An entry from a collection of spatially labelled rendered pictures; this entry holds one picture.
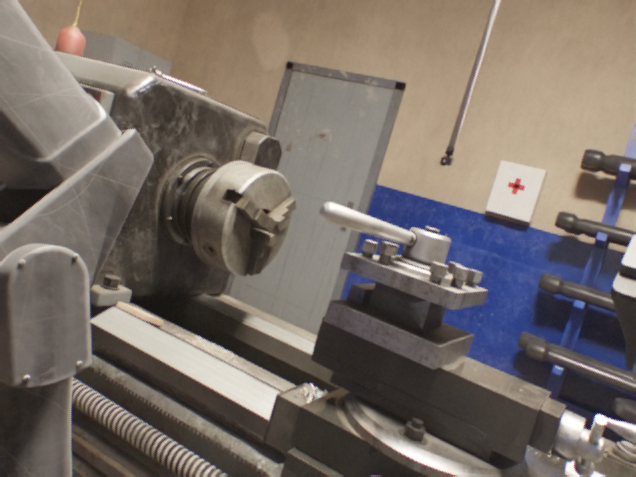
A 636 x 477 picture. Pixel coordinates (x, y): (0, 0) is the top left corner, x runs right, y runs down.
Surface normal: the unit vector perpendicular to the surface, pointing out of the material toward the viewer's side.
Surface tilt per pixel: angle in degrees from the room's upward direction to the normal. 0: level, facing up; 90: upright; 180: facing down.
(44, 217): 77
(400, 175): 90
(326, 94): 90
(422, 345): 90
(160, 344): 36
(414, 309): 90
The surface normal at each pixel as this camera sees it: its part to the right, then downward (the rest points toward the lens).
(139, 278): 0.84, 0.29
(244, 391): -0.04, -0.82
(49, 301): 0.79, 0.05
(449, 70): -0.45, -0.07
